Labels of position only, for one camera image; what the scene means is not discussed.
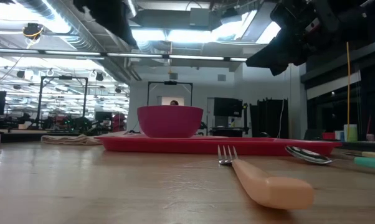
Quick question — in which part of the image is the spoon with teal handle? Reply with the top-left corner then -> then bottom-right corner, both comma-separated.
284,145 -> 375,171

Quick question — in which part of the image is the red plastic tray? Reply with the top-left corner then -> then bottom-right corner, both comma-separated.
95,134 -> 343,157

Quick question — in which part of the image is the beige cloth napkin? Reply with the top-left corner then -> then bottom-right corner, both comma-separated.
40,133 -> 103,146

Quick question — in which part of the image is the black camera rig frame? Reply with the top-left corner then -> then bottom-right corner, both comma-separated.
37,75 -> 89,129
146,80 -> 194,107

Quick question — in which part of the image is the green and white cup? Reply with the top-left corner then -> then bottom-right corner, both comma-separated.
343,124 -> 358,142

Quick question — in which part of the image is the pink round plate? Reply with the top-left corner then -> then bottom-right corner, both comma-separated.
97,131 -> 229,139

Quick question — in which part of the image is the magenta plastic bowl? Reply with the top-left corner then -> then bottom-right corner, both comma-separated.
136,105 -> 204,139

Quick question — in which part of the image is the black curtain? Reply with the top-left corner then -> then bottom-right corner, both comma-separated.
249,98 -> 290,139

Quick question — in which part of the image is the knife with cream handle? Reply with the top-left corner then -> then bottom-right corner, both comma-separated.
341,151 -> 375,161

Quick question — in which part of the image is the fork with orange handle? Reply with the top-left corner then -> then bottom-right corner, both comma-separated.
217,144 -> 316,210

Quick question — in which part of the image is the black wall monitor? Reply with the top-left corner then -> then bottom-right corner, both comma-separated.
213,97 -> 244,118

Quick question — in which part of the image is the yellow extension cable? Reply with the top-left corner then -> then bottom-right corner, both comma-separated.
346,41 -> 351,142

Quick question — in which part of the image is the overhead light bar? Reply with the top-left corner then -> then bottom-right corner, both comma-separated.
0,47 -> 248,62

